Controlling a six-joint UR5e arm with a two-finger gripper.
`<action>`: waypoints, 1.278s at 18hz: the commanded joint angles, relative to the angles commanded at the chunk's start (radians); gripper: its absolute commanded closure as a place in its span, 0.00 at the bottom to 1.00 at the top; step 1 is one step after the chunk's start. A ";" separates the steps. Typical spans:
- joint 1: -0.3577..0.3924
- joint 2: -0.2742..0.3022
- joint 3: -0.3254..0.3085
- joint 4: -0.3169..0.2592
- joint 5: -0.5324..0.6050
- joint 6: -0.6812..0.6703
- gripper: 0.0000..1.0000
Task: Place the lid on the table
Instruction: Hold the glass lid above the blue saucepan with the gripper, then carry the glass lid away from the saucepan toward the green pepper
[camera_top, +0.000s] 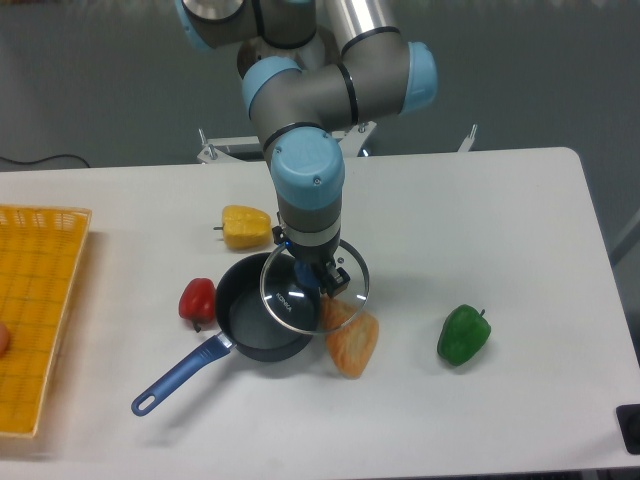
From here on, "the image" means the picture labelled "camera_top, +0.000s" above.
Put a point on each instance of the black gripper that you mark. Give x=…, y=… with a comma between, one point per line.
x=333, y=280

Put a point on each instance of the glass lid with blue knob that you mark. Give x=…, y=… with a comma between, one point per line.
x=293, y=292

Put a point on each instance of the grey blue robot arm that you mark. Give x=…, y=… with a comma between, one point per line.
x=297, y=99

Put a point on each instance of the orange bread piece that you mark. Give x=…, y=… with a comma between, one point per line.
x=351, y=347

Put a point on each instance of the yellow bell pepper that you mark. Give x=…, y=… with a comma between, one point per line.
x=244, y=227

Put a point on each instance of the red bell pepper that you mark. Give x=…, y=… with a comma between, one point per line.
x=197, y=303

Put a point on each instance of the green bell pepper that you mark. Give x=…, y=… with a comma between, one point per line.
x=464, y=333

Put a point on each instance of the yellow wicker basket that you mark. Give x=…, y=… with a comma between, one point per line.
x=41, y=250

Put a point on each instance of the orange item in basket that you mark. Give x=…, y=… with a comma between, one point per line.
x=5, y=338

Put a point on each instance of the black object at table edge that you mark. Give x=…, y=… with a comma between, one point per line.
x=628, y=417

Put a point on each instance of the dark saucepan with blue handle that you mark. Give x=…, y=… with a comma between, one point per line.
x=245, y=326

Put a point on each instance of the white metal bracket right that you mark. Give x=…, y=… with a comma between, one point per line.
x=469, y=140

